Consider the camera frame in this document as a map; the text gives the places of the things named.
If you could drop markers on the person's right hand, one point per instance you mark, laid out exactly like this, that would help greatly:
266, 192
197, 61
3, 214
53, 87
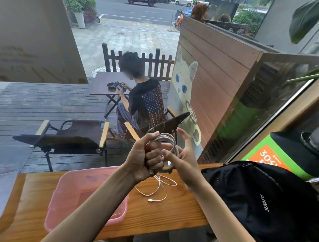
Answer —
189, 169

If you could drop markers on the person's left hand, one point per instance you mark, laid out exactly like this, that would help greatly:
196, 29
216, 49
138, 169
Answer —
142, 159

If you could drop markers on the pink plastic box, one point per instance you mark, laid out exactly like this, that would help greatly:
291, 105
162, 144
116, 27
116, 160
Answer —
74, 189

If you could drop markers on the person's right forearm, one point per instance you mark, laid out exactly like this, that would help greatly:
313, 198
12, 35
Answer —
221, 217

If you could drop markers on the person's left forearm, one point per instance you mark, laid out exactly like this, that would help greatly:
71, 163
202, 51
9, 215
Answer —
92, 212

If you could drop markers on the brown folding armchair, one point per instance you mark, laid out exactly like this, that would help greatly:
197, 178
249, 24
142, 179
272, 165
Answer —
74, 139
172, 124

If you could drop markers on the black backpack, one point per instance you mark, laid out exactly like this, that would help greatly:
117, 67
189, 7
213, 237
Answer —
249, 194

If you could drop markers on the green orange black kiosk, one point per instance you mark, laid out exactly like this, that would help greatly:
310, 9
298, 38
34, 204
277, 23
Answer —
264, 154

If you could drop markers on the black ashtray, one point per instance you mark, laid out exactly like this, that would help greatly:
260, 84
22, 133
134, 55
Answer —
111, 87

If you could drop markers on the dark folding outdoor table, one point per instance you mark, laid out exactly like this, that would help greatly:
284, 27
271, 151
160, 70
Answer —
99, 84

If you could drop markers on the dark wooden picket fence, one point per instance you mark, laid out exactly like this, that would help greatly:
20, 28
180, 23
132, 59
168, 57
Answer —
111, 59

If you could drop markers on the wooden partition with cat painting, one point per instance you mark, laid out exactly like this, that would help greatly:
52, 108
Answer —
219, 62

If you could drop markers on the dark grey plant pot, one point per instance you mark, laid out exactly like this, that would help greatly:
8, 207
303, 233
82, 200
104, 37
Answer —
311, 139

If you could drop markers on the orange scooter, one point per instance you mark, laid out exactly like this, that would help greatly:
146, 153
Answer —
179, 21

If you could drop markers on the blue car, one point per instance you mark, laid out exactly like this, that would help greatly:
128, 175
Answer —
185, 12

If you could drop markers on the green bush white planter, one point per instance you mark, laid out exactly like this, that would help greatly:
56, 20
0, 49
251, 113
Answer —
79, 17

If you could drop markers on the beige window poster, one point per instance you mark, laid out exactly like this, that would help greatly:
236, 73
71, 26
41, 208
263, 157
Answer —
37, 42

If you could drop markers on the row of parked cars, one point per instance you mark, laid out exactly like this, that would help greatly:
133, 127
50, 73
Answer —
149, 2

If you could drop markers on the dark standing board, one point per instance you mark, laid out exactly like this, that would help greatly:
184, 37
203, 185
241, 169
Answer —
221, 10

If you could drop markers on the green leafy plant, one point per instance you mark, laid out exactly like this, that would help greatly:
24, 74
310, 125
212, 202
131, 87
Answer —
304, 22

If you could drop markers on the tan window frame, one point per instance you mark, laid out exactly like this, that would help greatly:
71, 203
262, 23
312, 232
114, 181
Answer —
286, 119

